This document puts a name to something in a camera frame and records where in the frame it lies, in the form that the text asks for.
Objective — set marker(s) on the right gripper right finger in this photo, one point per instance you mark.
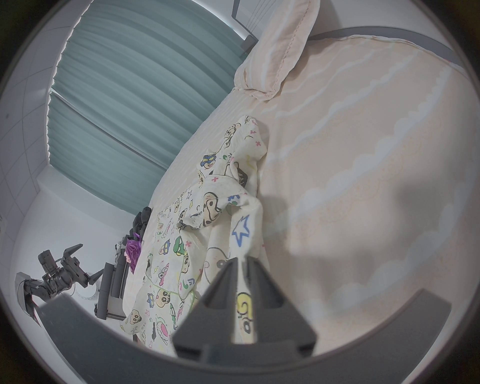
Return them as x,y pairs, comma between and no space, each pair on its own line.
288,332

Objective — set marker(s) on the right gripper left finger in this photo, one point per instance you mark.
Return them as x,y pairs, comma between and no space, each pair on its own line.
198,333

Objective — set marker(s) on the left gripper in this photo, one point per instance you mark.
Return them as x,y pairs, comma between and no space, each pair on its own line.
73,277

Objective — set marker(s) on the white printed pyjama top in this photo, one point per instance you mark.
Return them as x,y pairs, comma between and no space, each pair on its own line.
176,262

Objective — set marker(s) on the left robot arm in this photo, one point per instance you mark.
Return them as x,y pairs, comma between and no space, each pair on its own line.
32,292

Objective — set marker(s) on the bed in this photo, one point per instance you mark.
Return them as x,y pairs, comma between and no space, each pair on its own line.
356,150

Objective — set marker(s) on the black chest of drawers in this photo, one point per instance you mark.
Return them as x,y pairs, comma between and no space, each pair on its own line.
112,285

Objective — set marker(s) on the purple satin garment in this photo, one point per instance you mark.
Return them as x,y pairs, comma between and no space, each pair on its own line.
133,251

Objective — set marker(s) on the black garment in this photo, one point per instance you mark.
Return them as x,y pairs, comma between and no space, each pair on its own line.
142,221

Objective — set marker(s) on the blue-green curtain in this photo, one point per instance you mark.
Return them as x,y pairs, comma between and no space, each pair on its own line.
150,75
101,161

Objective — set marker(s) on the pink striped pillow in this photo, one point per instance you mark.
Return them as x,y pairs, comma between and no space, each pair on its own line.
277,48

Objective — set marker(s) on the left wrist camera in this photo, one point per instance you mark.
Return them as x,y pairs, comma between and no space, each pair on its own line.
47,261

